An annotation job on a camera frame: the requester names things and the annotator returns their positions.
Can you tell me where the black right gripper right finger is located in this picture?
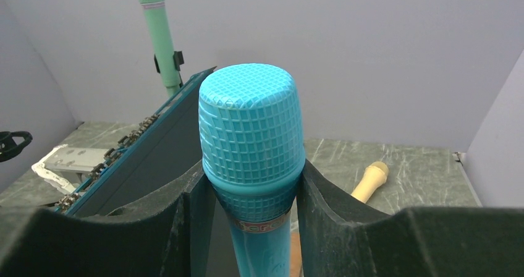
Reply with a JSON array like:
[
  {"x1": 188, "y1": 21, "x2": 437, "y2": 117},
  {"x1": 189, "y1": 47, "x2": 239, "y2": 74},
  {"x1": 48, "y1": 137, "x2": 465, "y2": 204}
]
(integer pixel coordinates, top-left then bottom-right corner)
[{"x1": 297, "y1": 163, "x2": 523, "y2": 276}]

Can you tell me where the green microphone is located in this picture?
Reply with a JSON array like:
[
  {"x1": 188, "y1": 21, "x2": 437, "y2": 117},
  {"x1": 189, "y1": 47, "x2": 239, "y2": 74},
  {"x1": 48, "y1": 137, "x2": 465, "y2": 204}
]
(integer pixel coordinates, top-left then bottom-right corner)
[{"x1": 138, "y1": 0, "x2": 182, "y2": 96}]

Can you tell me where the black tripod shock-mount stand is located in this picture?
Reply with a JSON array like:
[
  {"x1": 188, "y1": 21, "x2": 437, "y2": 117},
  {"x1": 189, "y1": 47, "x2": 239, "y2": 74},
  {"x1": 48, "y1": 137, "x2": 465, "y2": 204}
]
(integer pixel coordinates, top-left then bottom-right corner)
[{"x1": 1, "y1": 131, "x2": 33, "y2": 163}]

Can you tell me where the wooden board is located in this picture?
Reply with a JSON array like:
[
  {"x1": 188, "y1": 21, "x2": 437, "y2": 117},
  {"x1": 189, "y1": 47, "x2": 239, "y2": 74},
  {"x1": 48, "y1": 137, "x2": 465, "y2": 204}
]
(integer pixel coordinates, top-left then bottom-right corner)
[{"x1": 290, "y1": 232, "x2": 302, "y2": 277}]

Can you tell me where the beige microphone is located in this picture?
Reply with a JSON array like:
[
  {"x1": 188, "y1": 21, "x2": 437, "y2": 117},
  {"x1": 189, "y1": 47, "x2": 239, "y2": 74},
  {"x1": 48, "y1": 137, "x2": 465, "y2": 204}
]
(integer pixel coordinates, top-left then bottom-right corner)
[{"x1": 351, "y1": 161, "x2": 389, "y2": 203}]

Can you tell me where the blue network switch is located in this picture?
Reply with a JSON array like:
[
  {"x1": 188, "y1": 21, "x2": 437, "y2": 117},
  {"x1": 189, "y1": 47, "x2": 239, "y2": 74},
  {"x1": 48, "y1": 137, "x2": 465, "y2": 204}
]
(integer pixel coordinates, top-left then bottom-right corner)
[{"x1": 54, "y1": 67, "x2": 215, "y2": 218}]

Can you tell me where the black green-mic stand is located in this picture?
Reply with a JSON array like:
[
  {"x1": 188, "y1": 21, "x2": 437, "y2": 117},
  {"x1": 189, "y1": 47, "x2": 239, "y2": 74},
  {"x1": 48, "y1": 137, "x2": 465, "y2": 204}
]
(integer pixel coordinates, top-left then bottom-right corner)
[{"x1": 154, "y1": 51, "x2": 184, "y2": 74}]

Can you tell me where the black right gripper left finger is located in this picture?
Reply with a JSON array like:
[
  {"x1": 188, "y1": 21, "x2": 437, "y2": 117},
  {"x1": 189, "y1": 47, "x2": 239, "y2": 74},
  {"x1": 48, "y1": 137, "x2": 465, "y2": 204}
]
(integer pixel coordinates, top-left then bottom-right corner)
[{"x1": 1, "y1": 163, "x2": 215, "y2": 276}]

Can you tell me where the blue microphone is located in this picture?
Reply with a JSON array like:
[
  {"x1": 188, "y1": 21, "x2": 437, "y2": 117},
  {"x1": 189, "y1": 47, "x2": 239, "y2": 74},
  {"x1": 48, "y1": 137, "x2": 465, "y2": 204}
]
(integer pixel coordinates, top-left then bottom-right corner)
[{"x1": 198, "y1": 63, "x2": 306, "y2": 276}]

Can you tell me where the grey metal bracket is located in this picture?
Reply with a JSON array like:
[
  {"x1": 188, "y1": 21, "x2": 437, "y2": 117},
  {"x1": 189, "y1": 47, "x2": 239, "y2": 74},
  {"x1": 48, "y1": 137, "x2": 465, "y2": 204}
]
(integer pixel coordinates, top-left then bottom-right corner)
[{"x1": 31, "y1": 144, "x2": 107, "y2": 195}]

